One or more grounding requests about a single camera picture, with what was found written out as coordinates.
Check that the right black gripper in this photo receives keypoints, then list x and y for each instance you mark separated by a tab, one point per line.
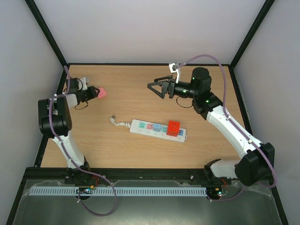
170	88

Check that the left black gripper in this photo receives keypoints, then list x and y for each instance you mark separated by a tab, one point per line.
93	93

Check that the pink plug adapter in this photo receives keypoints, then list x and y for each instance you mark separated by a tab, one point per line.
102	93

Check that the blue usb charger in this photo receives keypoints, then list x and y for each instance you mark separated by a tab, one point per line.
157	127

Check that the red cube socket adapter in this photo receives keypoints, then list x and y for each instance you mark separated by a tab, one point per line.
173	128

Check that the white power strip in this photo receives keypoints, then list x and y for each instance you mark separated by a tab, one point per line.
146	128

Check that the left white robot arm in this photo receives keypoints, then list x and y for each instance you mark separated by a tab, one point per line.
55	122

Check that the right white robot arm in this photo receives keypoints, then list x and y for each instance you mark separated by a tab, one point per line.
256	158

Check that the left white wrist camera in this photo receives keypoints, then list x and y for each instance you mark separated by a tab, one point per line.
83	82

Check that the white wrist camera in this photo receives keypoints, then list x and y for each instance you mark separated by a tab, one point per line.
175	69
83	82

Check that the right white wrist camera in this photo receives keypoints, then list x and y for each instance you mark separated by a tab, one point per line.
175	69

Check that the light blue cable duct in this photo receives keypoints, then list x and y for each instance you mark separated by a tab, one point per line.
119	191

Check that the black aluminium frame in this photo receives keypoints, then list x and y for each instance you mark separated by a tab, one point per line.
36	171

